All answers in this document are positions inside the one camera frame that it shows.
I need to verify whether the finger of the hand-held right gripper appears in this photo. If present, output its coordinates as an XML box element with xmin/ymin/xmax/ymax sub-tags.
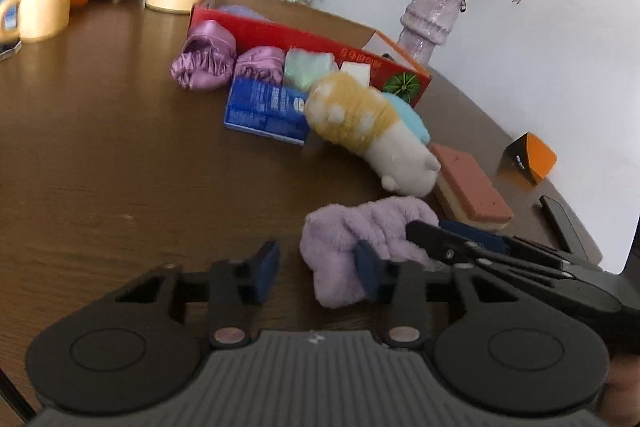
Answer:
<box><xmin>405</xmin><ymin>220</ymin><xmax>506</xmax><ymax>269</ymax></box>
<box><xmin>439</xmin><ymin>220</ymin><xmax>602</xmax><ymax>272</ymax></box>

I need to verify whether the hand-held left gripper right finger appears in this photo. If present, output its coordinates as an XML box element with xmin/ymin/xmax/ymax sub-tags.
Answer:
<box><xmin>353</xmin><ymin>240</ymin><xmax>522</xmax><ymax>350</ymax></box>

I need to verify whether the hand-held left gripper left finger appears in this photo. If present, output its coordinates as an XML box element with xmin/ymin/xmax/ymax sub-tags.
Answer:
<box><xmin>115</xmin><ymin>240</ymin><xmax>282</xmax><ymax>349</ymax></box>

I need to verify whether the purple fuzzy cloth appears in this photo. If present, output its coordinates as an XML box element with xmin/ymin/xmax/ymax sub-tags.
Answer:
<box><xmin>299</xmin><ymin>196</ymin><xmax>441</xmax><ymax>310</ymax></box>

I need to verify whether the white and yellow plush toy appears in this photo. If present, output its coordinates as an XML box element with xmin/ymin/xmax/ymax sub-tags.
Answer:
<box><xmin>304</xmin><ymin>73</ymin><xmax>442</xmax><ymax>198</ymax></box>

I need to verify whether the blue tissue packet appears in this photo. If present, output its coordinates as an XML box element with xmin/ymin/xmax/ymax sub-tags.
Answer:
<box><xmin>223</xmin><ymin>78</ymin><xmax>311</xmax><ymax>146</ymax></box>

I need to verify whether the large purple satin bonnet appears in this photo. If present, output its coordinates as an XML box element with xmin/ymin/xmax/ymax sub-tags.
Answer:
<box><xmin>170</xmin><ymin>20</ymin><xmax>237</xmax><ymax>92</ymax></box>

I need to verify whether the red cardboard box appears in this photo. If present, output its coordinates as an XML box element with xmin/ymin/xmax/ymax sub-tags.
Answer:
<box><xmin>188</xmin><ymin>0</ymin><xmax>432</xmax><ymax>108</ymax></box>

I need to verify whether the pink and yellow sponge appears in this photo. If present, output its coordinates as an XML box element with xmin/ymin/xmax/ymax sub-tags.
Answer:
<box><xmin>429</xmin><ymin>144</ymin><xmax>516</xmax><ymax>234</ymax></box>

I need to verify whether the black flat bar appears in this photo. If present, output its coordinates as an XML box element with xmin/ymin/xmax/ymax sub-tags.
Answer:
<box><xmin>538</xmin><ymin>195</ymin><xmax>604</xmax><ymax>266</ymax></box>

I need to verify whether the orange and black wedge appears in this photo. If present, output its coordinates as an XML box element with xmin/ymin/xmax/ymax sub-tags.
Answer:
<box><xmin>504</xmin><ymin>132</ymin><xmax>559</xmax><ymax>186</ymax></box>

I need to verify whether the white foam block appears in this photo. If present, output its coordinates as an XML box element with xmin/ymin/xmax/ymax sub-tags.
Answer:
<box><xmin>339</xmin><ymin>61</ymin><xmax>372</xmax><ymax>88</ymax></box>

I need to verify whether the small purple satin bonnet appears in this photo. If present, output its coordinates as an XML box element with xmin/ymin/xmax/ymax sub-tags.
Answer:
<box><xmin>233</xmin><ymin>46</ymin><xmax>287</xmax><ymax>86</ymax></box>

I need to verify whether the pale green towel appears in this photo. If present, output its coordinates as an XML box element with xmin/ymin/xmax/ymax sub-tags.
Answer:
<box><xmin>282</xmin><ymin>48</ymin><xmax>339</xmax><ymax>94</ymax></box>

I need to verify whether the lilac glass vase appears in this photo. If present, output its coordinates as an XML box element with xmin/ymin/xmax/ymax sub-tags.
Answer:
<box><xmin>398</xmin><ymin>0</ymin><xmax>467</xmax><ymax>67</ymax></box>

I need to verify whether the dark phone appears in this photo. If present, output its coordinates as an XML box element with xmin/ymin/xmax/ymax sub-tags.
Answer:
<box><xmin>0</xmin><ymin>39</ymin><xmax>24</xmax><ymax>64</ymax></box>

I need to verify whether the yellow mug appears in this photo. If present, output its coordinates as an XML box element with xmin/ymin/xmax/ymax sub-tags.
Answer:
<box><xmin>0</xmin><ymin>0</ymin><xmax>72</xmax><ymax>44</ymax></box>

